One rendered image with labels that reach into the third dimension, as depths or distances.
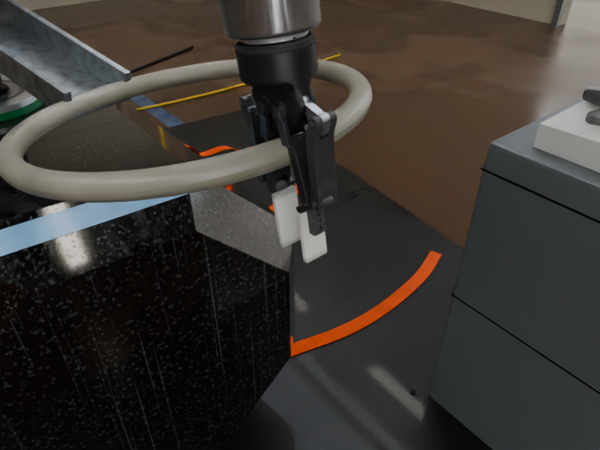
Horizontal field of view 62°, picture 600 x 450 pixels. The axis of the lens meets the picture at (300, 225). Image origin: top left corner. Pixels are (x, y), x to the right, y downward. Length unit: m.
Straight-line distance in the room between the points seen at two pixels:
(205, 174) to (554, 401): 0.96
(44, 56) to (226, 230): 0.45
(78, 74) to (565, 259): 0.94
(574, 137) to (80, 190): 0.80
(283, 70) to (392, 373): 1.22
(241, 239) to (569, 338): 0.67
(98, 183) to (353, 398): 1.12
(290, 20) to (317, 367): 1.23
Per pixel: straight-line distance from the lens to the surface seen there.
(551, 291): 1.10
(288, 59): 0.46
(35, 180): 0.57
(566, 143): 1.02
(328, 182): 0.49
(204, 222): 0.90
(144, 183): 0.50
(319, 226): 0.53
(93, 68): 0.99
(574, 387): 1.20
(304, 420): 1.45
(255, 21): 0.45
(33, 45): 1.10
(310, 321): 1.68
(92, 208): 0.87
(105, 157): 0.97
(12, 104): 1.21
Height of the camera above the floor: 1.23
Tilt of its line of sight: 36 degrees down
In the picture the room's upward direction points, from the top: straight up
